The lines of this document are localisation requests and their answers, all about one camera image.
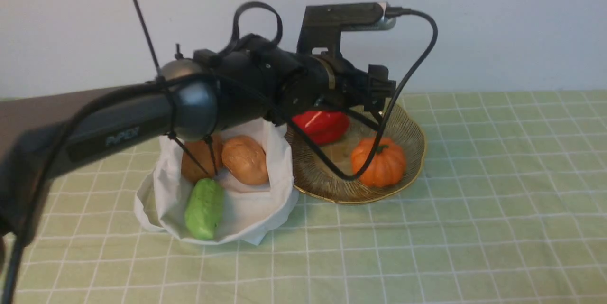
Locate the green checkered tablecloth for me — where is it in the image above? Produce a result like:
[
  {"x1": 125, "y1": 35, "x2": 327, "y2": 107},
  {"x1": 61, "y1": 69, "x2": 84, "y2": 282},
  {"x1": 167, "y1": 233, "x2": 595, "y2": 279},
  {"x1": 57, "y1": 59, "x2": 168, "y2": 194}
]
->
[{"x1": 15, "y1": 90, "x2": 607, "y2": 304}]

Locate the white cloth bag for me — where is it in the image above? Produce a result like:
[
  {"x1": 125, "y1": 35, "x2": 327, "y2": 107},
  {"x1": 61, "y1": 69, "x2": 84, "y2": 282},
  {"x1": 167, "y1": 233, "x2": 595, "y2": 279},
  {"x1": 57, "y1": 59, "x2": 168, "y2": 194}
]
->
[{"x1": 134, "y1": 119, "x2": 298, "y2": 245}]

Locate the amber glass plate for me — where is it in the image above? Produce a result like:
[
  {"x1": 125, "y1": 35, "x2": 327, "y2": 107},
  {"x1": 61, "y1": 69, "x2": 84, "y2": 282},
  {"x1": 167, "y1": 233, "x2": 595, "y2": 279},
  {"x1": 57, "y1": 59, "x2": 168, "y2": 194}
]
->
[{"x1": 285, "y1": 104, "x2": 427, "y2": 205}]

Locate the black camera cable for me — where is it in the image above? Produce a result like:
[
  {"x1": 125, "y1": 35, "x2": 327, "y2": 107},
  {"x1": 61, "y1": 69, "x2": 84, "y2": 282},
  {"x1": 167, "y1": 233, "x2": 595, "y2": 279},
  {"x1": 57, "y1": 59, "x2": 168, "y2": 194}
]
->
[{"x1": 270, "y1": 6, "x2": 438, "y2": 182}]

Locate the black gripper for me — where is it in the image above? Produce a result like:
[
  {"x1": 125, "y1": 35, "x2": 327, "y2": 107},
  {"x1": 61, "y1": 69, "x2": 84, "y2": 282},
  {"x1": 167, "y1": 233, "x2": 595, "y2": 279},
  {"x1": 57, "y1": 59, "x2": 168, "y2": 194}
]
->
[{"x1": 285, "y1": 54, "x2": 396, "y2": 116}]

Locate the dark brown potato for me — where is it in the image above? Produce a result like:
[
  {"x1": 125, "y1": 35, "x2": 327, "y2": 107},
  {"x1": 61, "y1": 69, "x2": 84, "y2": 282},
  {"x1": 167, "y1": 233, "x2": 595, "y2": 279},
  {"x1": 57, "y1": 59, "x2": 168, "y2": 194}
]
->
[{"x1": 181, "y1": 134, "x2": 224, "y2": 185}]

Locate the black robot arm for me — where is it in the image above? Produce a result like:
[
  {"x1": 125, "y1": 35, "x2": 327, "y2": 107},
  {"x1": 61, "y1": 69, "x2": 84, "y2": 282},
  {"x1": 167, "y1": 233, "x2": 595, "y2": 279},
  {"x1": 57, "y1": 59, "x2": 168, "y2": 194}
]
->
[{"x1": 0, "y1": 34, "x2": 396, "y2": 244}]

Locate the red bell pepper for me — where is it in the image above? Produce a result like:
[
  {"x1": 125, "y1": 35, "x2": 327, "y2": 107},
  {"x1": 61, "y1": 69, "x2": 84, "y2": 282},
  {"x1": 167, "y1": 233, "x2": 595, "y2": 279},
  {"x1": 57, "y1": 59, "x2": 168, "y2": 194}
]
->
[{"x1": 292, "y1": 111, "x2": 350, "y2": 146}]

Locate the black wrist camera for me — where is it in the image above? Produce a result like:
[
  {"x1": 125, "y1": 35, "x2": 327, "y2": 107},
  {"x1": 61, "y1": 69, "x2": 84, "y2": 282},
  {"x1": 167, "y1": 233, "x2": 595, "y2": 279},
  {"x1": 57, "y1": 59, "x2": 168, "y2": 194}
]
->
[{"x1": 296, "y1": 3, "x2": 396, "y2": 57}]

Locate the small orange pumpkin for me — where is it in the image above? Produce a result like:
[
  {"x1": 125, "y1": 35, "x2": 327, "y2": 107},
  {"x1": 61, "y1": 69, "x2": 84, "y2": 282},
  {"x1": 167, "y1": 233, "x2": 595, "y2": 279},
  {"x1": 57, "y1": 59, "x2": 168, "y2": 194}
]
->
[{"x1": 350, "y1": 137, "x2": 407, "y2": 188}]

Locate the green bitter gourd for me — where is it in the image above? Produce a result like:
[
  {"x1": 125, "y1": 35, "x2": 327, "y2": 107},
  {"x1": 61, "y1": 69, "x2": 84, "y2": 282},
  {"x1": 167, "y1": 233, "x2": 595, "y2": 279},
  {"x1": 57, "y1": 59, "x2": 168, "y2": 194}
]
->
[{"x1": 184, "y1": 178, "x2": 225, "y2": 240}]

